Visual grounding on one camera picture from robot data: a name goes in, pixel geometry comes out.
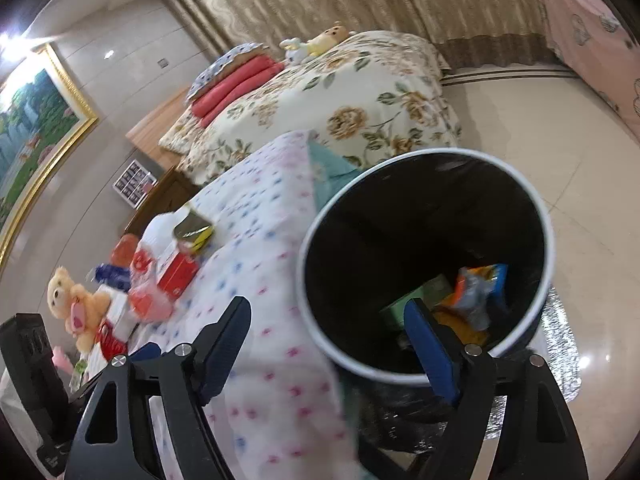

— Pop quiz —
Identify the floral bedspread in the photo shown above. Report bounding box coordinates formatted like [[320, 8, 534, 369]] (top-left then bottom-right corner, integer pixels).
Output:
[[159, 30, 463, 186]]

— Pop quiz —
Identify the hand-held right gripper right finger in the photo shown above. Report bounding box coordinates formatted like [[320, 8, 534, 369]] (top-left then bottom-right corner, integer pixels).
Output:
[[404, 298, 590, 480]]

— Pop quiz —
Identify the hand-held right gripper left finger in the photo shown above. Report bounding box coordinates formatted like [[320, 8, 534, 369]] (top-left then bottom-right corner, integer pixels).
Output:
[[64, 296, 252, 480]]

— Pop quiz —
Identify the white plush toy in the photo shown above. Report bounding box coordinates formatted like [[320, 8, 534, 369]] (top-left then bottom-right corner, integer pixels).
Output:
[[279, 36, 311, 65]]

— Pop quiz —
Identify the orange snack packet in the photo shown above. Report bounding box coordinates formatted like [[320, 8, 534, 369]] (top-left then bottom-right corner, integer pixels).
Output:
[[442, 265, 511, 331]]

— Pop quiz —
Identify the red folded blanket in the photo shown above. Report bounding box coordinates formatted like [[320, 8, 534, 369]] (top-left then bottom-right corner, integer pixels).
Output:
[[191, 54, 285, 128]]

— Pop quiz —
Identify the teal cloth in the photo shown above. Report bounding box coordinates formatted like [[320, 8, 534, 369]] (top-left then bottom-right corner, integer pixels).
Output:
[[307, 140, 366, 211]]

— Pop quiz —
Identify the white paper box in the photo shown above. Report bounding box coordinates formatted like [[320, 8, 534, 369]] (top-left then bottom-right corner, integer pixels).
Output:
[[100, 287, 138, 343]]

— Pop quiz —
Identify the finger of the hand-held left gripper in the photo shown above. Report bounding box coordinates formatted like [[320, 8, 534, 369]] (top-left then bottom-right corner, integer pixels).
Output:
[[70, 342, 161, 403]]

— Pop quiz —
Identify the white dotted blanket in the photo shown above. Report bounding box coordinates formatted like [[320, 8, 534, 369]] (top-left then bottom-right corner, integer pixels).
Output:
[[80, 130, 361, 480]]

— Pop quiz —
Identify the small printed packet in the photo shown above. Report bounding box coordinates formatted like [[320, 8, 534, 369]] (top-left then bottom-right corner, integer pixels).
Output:
[[70, 355, 91, 391]]

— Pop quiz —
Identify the yellow plush toy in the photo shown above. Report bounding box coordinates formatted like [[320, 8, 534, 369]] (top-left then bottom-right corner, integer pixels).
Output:
[[305, 21, 351, 57]]

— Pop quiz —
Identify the blue patterned pillow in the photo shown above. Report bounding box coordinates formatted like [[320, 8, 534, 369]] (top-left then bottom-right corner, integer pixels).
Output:
[[186, 41, 268, 102]]

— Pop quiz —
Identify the gold framed landscape painting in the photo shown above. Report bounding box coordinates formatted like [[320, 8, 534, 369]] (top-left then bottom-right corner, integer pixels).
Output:
[[0, 42, 100, 268]]

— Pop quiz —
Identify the red box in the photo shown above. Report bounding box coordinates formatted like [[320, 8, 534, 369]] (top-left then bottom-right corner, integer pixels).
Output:
[[156, 250, 200, 302], [97, 320, 128, 361]]

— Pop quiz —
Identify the white red printed plastic bag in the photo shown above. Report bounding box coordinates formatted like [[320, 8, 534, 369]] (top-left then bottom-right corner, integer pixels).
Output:
[[131, 212, 201, 286]]

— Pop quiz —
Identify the green box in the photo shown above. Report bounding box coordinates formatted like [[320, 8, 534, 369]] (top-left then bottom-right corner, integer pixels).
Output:
[[380, 275, 453, 331]]

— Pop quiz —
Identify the wooden nightstand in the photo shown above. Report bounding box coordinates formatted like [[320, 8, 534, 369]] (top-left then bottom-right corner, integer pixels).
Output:
[[122, 165, 201, 241]]

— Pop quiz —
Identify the yellow black snack packet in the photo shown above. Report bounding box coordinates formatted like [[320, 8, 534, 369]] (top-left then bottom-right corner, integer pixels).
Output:
[[172, 207, 215, 253]]

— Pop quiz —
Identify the white rimmed black trash bin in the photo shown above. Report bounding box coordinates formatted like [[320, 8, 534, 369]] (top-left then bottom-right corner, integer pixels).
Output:
[[298, 147, 555, 385]]

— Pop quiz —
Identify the white photo frame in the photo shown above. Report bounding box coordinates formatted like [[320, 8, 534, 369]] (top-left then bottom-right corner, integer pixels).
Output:
[[112, 157, 153, 207]]

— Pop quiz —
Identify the beige teddy bear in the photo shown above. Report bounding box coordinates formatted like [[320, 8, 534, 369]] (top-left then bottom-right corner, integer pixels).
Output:
[[46, 266, 112, 353]]

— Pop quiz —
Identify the blue plastic packet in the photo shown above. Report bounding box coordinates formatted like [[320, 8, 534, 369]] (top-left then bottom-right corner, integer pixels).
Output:
[[95, 262, 133, 293]]

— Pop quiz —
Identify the bright ceiling light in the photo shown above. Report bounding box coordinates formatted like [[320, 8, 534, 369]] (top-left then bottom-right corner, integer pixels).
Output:
[[0, 25, 31, 56]]

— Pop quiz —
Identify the red apple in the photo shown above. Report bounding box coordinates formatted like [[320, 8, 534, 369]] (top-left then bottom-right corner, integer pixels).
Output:
[[111, 234, 140, 267]]

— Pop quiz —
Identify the wooden headboard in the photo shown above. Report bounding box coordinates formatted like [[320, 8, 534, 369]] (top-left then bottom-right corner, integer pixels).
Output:
[[126, 85, 193, 171]]

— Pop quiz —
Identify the pink plush item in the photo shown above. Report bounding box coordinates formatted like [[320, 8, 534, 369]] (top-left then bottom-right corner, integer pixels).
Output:
[[50, 347, 76, 376]]

